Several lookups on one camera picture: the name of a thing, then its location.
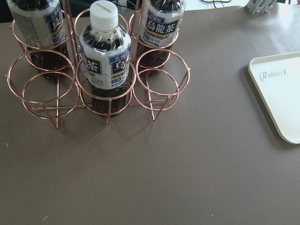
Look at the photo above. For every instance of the cream rabbit tray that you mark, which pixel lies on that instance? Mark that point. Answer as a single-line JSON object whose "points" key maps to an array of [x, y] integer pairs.
{"points": [[277, 80]]}

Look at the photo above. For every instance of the tea bottle two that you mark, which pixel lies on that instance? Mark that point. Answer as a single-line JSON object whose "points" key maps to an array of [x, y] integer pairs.
{"points": [[105, 48]]}

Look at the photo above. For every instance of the tea bottle one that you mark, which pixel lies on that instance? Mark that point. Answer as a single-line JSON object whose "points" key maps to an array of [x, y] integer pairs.
{"points": [[160, 23]]}

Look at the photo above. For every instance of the tea bottle three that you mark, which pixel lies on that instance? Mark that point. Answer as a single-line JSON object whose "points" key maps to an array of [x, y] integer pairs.
{"points": [[40, 23]]}

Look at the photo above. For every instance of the copper wire bottle rack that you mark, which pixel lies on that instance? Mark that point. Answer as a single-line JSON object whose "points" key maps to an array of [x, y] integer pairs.
{"points": [[149, 63]]}

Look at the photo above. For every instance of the aluminium frame post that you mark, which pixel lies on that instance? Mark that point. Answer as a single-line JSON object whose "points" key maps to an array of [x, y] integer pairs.
{"points": [[256, 7]]}

